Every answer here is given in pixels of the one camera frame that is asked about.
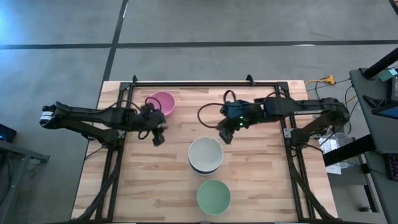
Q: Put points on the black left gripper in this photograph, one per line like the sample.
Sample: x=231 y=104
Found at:
x=150 y=119

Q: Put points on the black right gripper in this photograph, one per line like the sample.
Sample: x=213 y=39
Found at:
x=239 y=113

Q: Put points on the white bowl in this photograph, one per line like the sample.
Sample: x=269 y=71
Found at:
x=205 y=154

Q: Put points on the blue bowl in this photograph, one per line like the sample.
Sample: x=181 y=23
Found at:
x=204 y=174

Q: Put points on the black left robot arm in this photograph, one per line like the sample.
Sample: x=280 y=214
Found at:
x=87 y=116

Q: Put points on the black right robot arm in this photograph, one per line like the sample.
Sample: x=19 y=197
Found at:
x=311 y=105

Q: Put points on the pink bowl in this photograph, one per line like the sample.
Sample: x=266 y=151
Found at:
x=166 y=101

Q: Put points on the green bowl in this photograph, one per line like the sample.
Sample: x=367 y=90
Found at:
x=214 y=197

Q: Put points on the white paper sheet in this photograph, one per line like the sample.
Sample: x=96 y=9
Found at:
x=334 y=169
x=331 y=144

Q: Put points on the black desk crossbeam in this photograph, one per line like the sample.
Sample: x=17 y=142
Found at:
x=345 y=152

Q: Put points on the black stand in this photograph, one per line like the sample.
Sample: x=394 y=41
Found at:
x=371 y=101

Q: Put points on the grey desk leg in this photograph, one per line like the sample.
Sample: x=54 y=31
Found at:
x=370 y=186

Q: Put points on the black device with blue light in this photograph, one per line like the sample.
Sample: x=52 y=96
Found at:
x=6 y=132

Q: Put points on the black caster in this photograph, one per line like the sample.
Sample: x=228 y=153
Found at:
x=364 y=208

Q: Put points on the grey desk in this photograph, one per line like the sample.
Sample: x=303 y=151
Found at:
x=387 y=137

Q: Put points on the tablet with blue screen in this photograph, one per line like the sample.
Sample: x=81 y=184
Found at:
x=388 y=112

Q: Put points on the black pole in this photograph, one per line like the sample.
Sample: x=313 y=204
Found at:
x=381 y=63

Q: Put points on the black keyboard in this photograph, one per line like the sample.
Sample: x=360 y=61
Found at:
x=393 y=168

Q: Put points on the teal box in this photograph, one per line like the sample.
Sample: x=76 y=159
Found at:
x=388 y=75

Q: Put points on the dark monitor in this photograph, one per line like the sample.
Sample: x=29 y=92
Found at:
x=395 y=88

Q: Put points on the black metal rig frame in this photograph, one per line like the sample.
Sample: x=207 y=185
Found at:
x=202 y=84

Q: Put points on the silver metal bracket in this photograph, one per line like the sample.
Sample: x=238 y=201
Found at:
x=287 y=133

